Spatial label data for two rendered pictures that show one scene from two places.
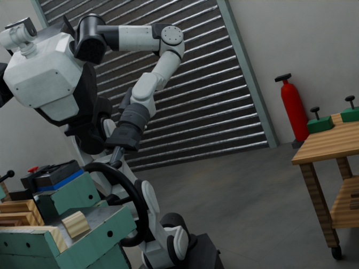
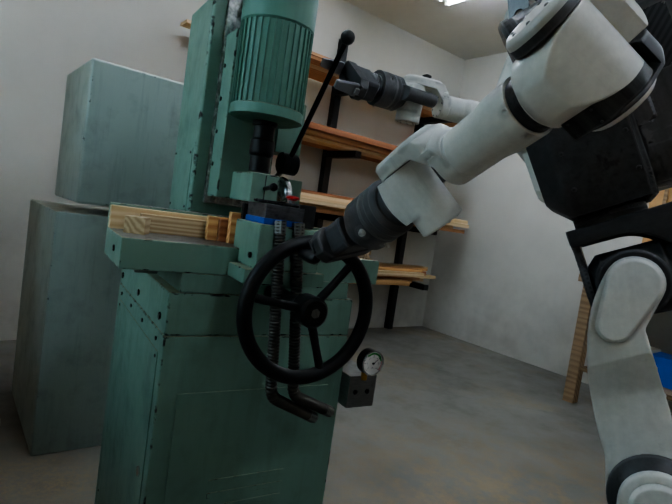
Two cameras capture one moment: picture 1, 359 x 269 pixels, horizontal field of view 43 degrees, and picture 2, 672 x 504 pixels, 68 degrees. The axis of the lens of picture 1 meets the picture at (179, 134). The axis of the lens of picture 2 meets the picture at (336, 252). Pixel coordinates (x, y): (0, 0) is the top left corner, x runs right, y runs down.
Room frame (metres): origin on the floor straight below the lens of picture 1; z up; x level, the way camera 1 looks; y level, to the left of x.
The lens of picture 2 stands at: (1.60, -0.64, 1.00)
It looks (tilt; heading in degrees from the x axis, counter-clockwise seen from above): 4 degrees down; 104
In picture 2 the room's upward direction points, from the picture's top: 8 degrees clockwise
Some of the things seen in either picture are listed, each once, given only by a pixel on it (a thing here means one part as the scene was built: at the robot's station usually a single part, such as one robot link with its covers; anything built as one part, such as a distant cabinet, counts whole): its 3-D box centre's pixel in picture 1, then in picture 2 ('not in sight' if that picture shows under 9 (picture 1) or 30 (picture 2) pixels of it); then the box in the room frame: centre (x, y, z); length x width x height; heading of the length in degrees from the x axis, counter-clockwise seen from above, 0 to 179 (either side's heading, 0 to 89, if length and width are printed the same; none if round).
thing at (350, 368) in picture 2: not in sight; (349, 382); (1.38, 0.60, 0.58); 0.12 x 0.08 x 0.08; 136
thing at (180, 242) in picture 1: (165, 247); not in sight; (2.11, 0.27, 0.28); 0.21 x 0.20 x 0.13; 166
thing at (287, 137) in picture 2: not in sight; (285, 129); (1.05, 0.77, 1.22); 0.09 x 0.08 x 0.15; 136
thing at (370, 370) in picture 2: not in sight; (368, 364); (1.43, 0.55, 0.65); 0.06 x 0.04 x 0.08; 46
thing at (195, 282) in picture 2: not in sight; (254, 278); (1.14, 0.47, 0.82); 0.40 x 0.21 x 0.04; 46
